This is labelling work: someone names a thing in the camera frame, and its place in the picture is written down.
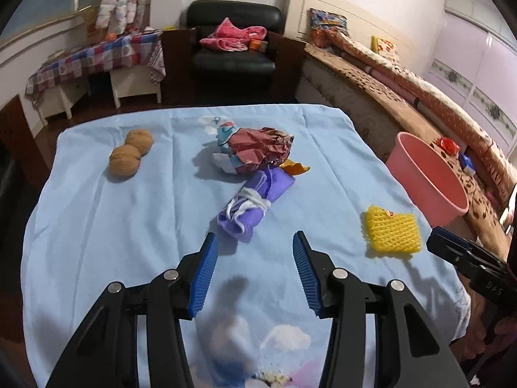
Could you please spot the purple plastic bag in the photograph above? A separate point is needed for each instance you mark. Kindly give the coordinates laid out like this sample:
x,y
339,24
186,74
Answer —
x,y
248,207

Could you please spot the black leather armchair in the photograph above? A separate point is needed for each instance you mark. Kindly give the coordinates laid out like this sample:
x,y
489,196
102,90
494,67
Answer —
x,y
204,16

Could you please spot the red snack bag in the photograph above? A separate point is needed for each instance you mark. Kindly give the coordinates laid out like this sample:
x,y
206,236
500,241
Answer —
x,y
448,145

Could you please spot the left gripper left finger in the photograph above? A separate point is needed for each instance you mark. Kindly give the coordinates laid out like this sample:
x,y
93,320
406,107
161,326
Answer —
x,y
175,295

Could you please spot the orange plastic wrapper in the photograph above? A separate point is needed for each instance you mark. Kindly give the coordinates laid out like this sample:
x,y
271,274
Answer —
x,y
294,168

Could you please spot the red foil wrapper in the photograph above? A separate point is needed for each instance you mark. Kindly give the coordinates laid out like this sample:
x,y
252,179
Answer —
x,y
244,150

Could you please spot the colourful patterned pillow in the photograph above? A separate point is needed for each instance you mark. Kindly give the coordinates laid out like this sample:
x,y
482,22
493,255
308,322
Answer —
x,y
327,26

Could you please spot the blue tissue pack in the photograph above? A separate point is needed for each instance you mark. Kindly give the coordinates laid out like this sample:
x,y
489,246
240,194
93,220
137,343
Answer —
x,y
466,164

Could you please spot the yellow floral pillow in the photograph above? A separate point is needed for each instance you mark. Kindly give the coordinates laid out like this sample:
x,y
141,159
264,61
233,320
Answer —
x,y
385,48

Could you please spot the white bed headboard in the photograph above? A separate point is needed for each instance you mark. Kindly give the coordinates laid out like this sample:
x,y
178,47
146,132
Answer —
x,y
360,24

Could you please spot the red dotted quilt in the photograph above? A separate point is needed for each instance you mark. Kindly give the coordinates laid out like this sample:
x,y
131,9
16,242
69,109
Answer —
x,y
502,173

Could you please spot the light blue tablecloth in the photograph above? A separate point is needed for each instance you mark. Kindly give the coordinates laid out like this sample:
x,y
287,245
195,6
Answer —
x,y
256,329

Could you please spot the pink plastic trash bucket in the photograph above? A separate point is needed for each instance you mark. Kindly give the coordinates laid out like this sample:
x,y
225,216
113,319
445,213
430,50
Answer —
x,y
429,181

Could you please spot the right hand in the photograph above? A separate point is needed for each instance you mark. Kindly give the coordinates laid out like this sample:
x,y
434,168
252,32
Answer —
x,y
471,334

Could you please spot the hanging pink puffer jacket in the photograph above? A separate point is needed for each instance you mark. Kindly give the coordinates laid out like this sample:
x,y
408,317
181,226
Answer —
x,y
120,16

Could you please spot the lilac wardrobe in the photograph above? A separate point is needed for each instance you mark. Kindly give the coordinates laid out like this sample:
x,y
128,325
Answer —
x,y
474,63

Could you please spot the yellow foam fruit net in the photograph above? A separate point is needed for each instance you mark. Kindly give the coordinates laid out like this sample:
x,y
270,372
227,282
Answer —
x,y
390,234

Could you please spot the pink clothes on armchair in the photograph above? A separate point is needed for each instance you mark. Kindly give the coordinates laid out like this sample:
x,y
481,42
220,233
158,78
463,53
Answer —
x,y
229,38

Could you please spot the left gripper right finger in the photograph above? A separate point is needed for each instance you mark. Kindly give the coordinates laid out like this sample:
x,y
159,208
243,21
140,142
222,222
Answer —
x,y
336,294

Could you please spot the bed with brown blanket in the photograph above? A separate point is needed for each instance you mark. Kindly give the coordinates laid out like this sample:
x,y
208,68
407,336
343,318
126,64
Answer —
x,y
379,114

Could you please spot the checkered cloth side table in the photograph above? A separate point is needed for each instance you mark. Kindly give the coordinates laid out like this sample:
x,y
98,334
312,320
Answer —
x,y
128,51

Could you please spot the orange box on armchair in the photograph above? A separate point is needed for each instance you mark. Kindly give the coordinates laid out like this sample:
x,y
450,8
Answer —
x,y
258,45

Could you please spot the walnut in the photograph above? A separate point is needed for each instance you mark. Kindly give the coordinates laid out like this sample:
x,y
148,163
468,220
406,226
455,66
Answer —
x,y
124,161
141,139

